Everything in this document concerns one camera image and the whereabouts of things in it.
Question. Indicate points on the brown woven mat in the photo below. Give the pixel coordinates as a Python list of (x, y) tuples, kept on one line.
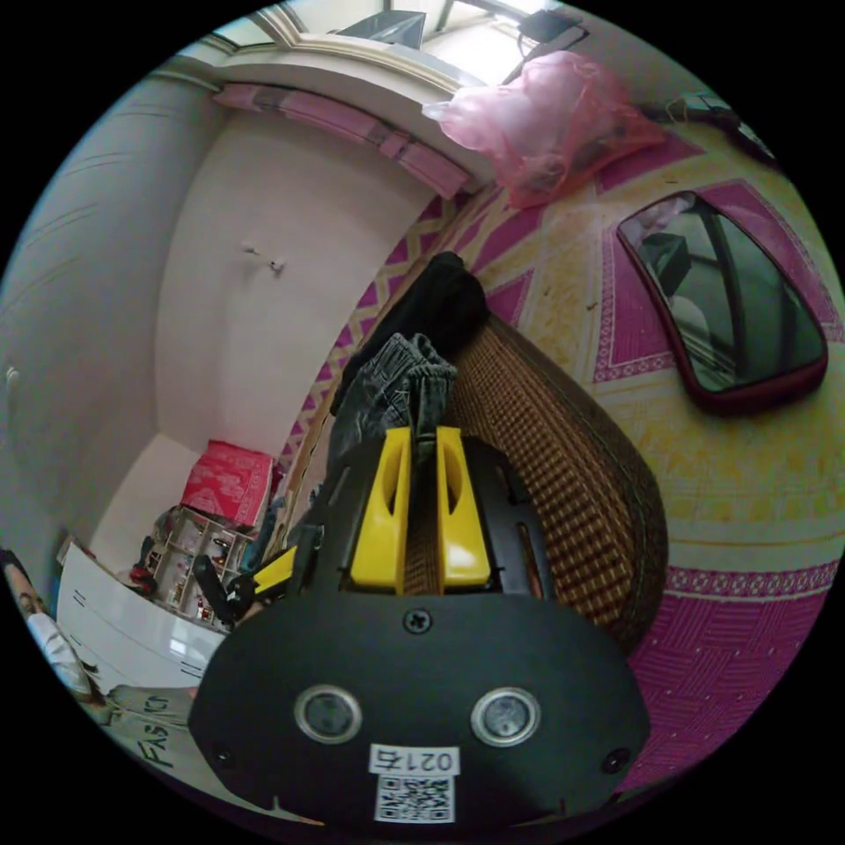
[(568, 502)]

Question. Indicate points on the red carton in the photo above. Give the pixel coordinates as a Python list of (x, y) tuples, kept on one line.
[(228, 482)]

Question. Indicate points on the dark gray jeans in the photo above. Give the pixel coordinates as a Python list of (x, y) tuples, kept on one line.
[(383, 389)]

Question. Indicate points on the person's left hand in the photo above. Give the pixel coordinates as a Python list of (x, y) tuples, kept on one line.
[(249, 614)]

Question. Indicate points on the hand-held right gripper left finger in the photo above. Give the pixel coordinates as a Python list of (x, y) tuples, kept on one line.
[(377, 521)]

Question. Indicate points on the black garment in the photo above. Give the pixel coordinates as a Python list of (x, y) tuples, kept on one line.
[(441, 298)]

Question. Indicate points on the pink plastic bag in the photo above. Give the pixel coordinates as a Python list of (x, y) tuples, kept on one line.
[(548, 125)]

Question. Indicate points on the white open shelf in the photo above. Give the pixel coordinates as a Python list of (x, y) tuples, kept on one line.
[(191, 561)]

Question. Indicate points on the window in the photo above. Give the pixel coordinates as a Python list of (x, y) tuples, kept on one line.
[(455, 36)]

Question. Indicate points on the mirror with red frame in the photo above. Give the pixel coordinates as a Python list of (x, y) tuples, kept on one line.
[(726, 310)]

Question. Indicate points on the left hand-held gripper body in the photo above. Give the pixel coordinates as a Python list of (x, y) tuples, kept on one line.
[(214, 591)]

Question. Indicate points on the white cupboard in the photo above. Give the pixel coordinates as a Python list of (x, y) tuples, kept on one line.
[(125, 627)]

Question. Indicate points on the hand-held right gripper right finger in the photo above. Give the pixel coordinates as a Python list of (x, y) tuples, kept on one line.
[(463, 528)]

